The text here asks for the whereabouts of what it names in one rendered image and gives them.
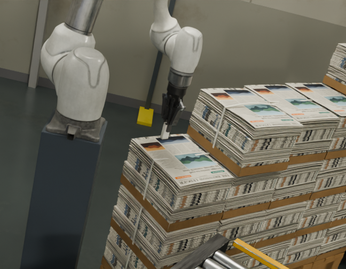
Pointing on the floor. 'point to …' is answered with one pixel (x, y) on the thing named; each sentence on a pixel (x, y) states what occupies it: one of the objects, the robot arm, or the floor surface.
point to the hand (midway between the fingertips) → (165, 130)
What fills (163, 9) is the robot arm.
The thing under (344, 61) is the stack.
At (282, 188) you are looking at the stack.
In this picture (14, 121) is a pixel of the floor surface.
